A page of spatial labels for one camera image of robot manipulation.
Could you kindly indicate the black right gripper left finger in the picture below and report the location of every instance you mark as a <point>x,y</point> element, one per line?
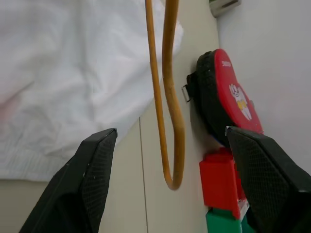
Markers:
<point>73,189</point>

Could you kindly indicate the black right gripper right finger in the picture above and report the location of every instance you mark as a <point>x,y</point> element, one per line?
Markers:
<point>272,179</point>

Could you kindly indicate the white shorts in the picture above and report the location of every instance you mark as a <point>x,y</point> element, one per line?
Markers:
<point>65,80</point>

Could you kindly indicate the red building block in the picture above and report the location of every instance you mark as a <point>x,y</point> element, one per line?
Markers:
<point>219,180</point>

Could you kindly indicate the green building block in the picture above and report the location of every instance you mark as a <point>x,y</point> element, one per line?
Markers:
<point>224,222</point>

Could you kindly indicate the red and black tape measure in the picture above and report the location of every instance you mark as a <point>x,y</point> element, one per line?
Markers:
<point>223,94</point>

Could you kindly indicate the orange rubber band loop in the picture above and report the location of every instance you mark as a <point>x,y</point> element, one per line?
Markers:
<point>170,97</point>

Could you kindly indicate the grey box with green top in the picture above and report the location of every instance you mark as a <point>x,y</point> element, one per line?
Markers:
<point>224,6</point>

